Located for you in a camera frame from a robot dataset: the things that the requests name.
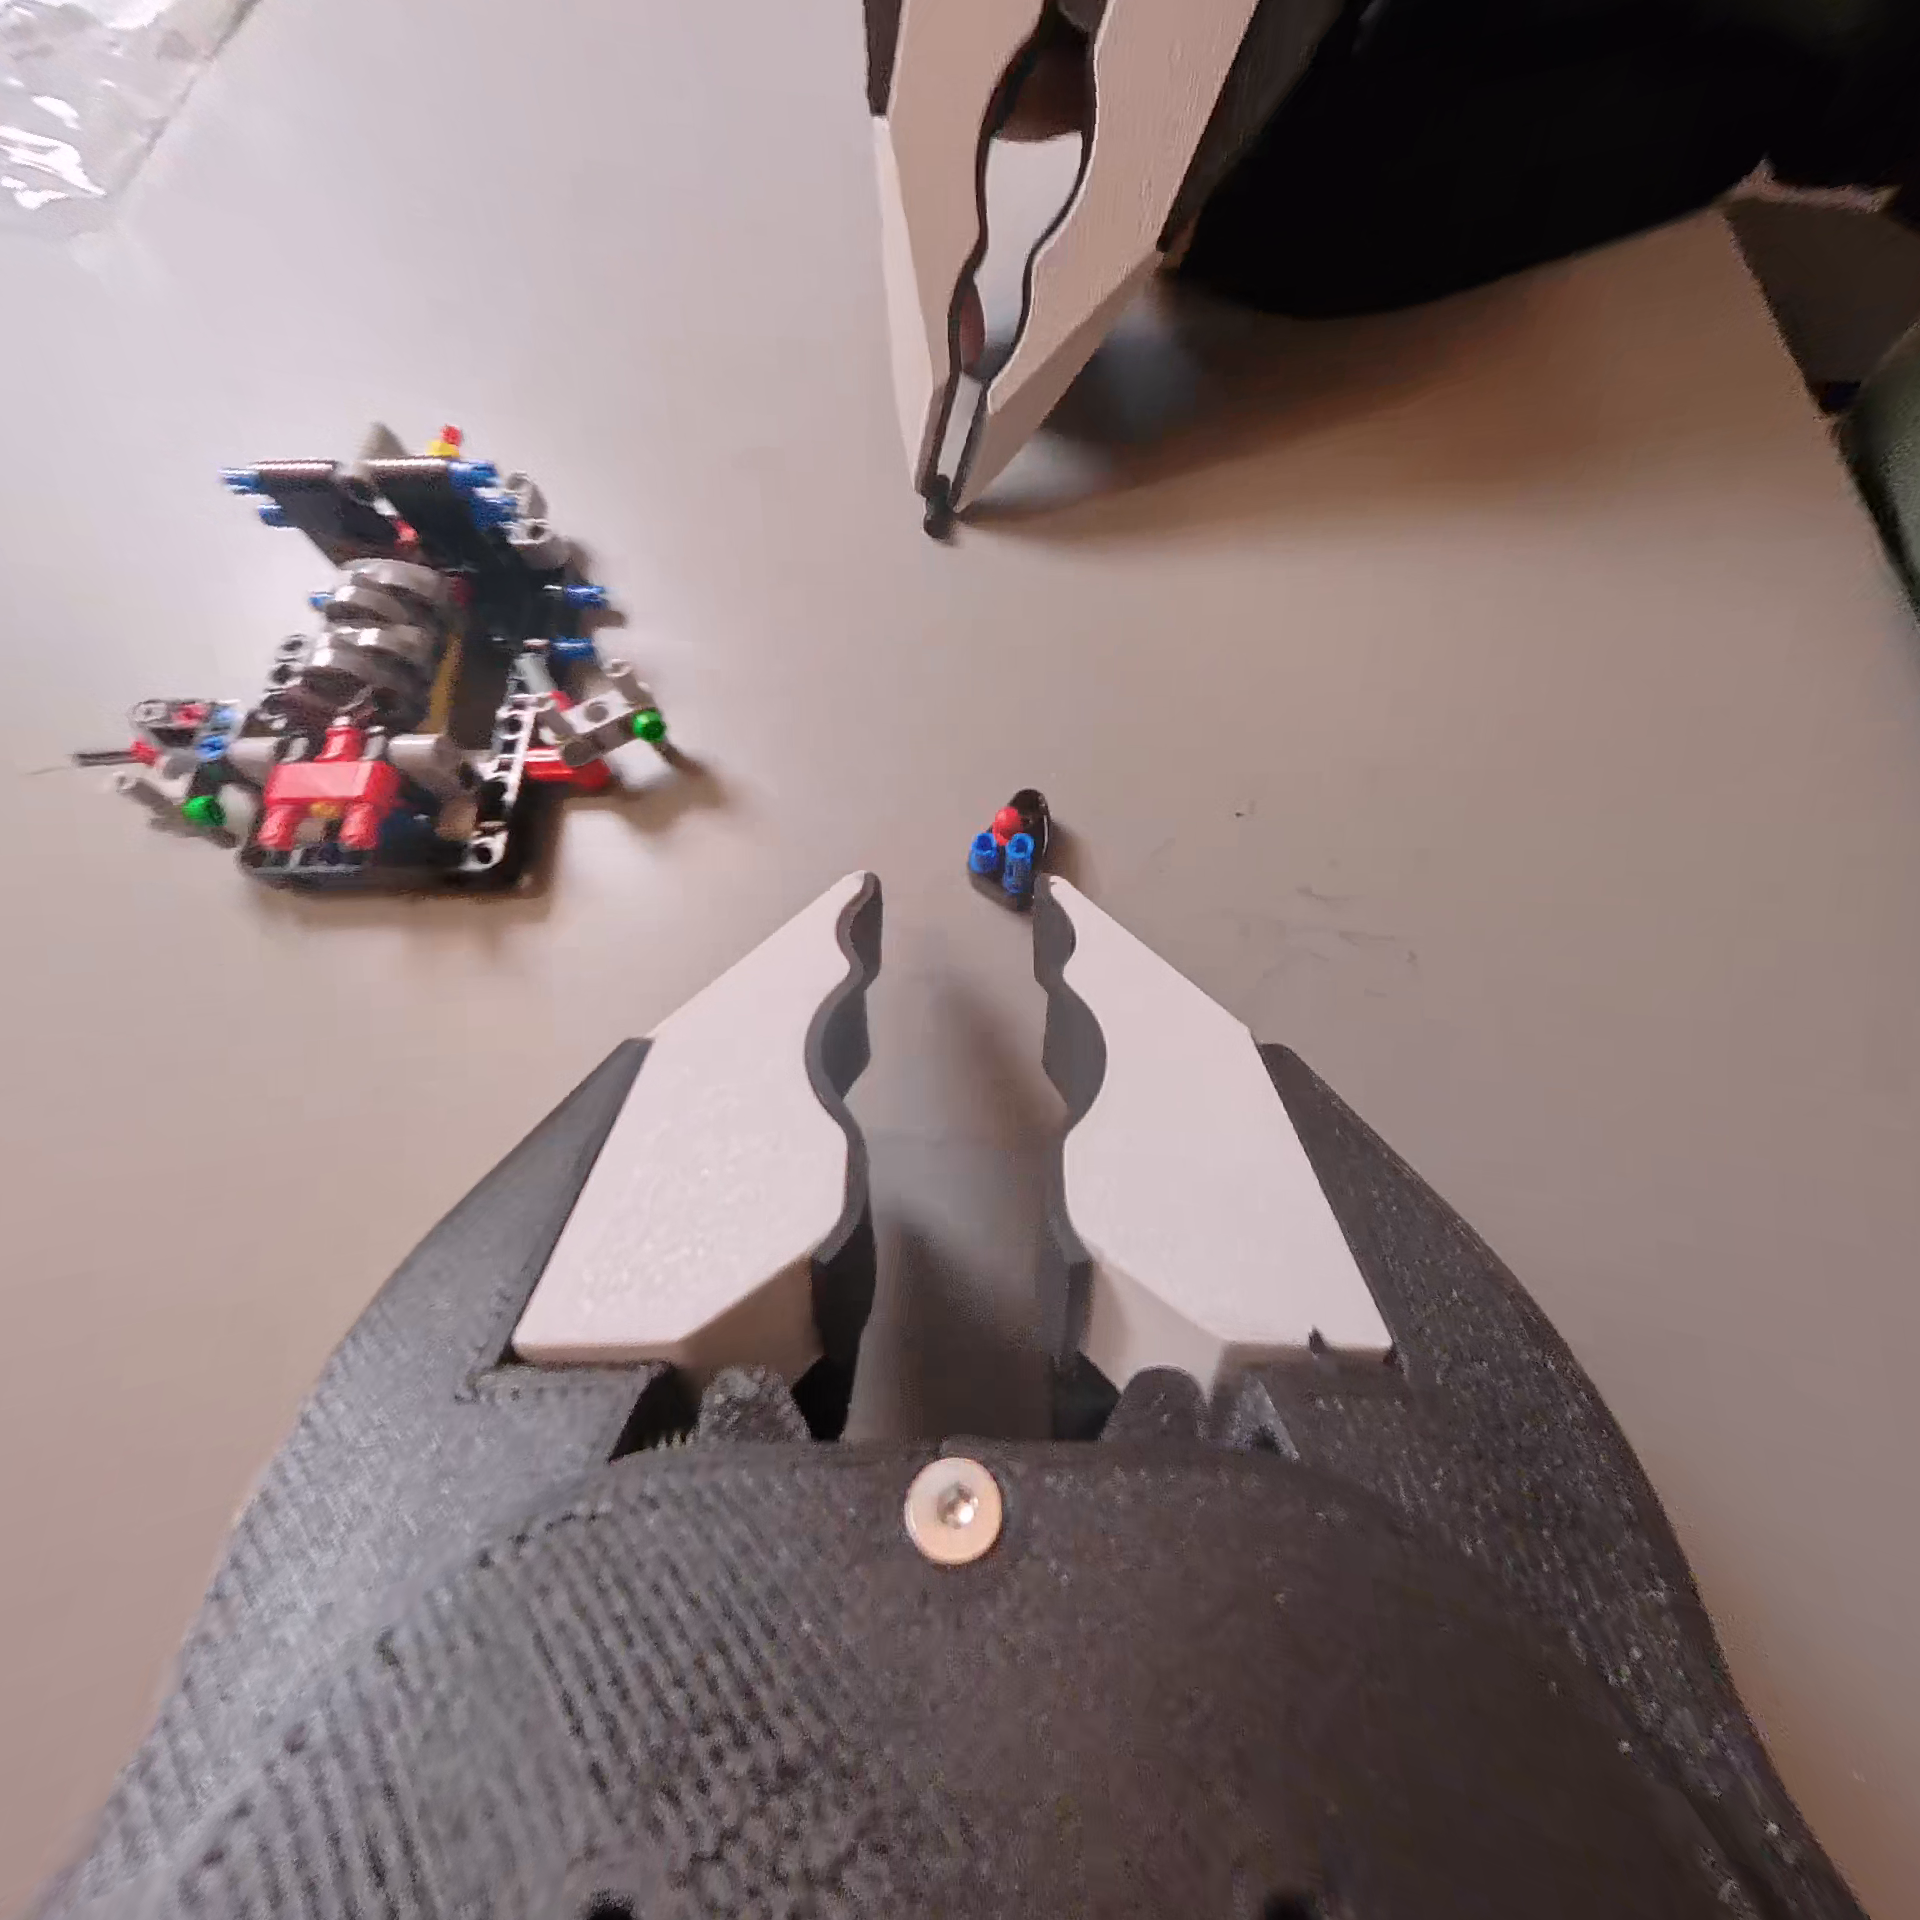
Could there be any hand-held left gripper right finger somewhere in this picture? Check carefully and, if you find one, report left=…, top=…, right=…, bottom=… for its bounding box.
left=1031, top=877, right=1400, bottom=1384

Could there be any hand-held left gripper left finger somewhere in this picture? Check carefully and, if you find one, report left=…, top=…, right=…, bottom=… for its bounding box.
left=508, top=870, right=890, bottom=1371

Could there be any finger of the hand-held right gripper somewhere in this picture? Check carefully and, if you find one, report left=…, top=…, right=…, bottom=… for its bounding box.
left=954, top=0, right=1265, bottom=502
left=866, top=0, right=1052, bottom=502

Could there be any small black blue-pinned lego piece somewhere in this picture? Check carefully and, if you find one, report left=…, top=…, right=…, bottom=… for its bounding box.
left=965, top=785, right=1056, bottom=911

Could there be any lego chassis assembly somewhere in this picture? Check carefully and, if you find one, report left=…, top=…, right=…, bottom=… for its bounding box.
left=25, top=423, right=679, bottom=898

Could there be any person's right hand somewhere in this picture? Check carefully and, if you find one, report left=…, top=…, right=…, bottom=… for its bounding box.
left=997, top=0, right=1098, bottom=148

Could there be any clear plastic bag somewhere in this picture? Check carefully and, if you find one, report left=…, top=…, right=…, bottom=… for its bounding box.
left=0, top=0, right=267, bottom=228

